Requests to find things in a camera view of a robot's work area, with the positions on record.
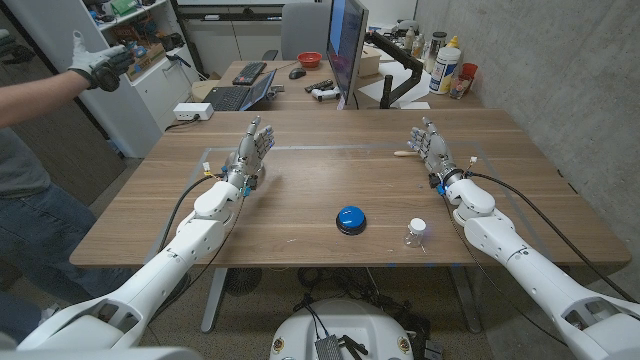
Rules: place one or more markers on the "white power box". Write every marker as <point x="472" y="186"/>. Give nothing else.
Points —
<point x="192" y="111"/>

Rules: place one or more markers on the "open dark laptop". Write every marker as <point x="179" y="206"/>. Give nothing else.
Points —
<point x="230" y="97"/>

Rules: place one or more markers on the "person bare forearm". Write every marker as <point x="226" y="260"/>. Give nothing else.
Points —
<point x="35" y="100"/>

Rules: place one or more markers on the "small pale jar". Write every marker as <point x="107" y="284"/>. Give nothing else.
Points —
<point x="418" y="46"/>

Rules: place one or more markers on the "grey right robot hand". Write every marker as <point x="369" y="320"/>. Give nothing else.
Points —
<point x="436" y="150"/>

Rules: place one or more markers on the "grey table leg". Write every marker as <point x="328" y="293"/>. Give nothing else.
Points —
<point x="214" y="300"/>
<point x="466" y="300"/>

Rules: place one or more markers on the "light wooden box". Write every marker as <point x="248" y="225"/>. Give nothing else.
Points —
<point x="370" y="62"/>

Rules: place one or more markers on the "cardboard box with print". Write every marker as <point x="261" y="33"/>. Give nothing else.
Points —
<point x="145" y="62"/>

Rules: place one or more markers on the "black computer monitor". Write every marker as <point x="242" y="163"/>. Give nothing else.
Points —
<point x="345" y="45"/>

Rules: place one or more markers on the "person right gloved hand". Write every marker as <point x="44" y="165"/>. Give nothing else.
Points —
<point x="97" y="67"/>

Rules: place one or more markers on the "glass jar black lid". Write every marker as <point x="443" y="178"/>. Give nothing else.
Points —
<point x="436" y="47"/>

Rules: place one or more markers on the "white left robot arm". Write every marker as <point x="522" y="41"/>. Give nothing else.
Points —
<point x="165" y="265"/>

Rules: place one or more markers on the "grey office chair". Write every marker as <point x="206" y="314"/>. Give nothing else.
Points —
<point x="305" y="30"/>

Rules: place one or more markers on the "white canister blue label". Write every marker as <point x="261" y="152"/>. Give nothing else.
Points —
<point x="444" y="70"/>

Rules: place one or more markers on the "small glass jar white lid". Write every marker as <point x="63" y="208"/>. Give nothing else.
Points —
<point x="415" y="233"/>

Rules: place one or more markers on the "round black floor fan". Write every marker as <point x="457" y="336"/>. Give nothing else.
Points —
<point x="242" y="281"/>

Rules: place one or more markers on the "person in grey shirt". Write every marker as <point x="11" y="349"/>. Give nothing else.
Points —
<point x="30" y="225"/>

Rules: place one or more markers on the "plain tan cardboard box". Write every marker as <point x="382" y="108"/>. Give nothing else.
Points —
<point x="202" y="90"/>

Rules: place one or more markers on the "white paper sheet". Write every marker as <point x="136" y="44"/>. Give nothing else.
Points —
<point x="395" y="80"/>

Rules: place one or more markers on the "black keyboard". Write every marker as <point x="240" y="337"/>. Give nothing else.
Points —
<point x="249" y="73"/>

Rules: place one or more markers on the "yellow cap bottle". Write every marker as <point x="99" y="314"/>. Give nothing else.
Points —
<point x="453" y="42"/>

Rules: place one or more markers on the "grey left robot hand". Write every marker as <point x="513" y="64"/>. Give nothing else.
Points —
<point x="249" y="150"/>

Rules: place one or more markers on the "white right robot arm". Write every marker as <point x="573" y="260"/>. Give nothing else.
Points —
<point x="525" y="270"/>

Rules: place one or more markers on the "clear glass tumbler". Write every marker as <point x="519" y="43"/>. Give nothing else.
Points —
<point x="459" y="87"/>

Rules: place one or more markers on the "blue push button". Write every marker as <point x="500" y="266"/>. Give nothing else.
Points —
<point x="351" y="217"/>

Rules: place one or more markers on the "person left gloved hand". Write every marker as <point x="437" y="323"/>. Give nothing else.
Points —
<point x="12" y="50"/>

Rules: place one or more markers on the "red cup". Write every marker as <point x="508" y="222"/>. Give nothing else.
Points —
<point x="470" y="70"/>

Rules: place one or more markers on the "black remote control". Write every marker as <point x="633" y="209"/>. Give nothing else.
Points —
<point x="319" y="85"/>

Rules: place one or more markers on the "black computer mouse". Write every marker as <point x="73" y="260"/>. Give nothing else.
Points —
<point x="297" y="73"/>

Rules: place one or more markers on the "white sideboard cabinet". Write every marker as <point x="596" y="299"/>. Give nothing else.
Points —
<point x="225" y="40"/>

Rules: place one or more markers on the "white shelf cabinet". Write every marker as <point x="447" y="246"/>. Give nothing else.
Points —
<point x="145" y="105"/>

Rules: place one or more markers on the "wooden spoon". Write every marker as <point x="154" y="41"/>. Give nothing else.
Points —
<point x="402" y="153"/>

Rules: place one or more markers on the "white game controller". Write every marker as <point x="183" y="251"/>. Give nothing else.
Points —
<point x="325" y="94"/>

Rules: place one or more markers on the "small white bottle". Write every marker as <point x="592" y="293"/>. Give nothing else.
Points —
<point x="409" y="39"/>

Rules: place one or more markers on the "red bowl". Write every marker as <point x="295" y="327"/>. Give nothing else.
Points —
<point x="309" y="60"/>

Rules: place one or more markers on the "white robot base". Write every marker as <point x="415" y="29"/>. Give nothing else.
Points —
<point x="345" y="325"/>

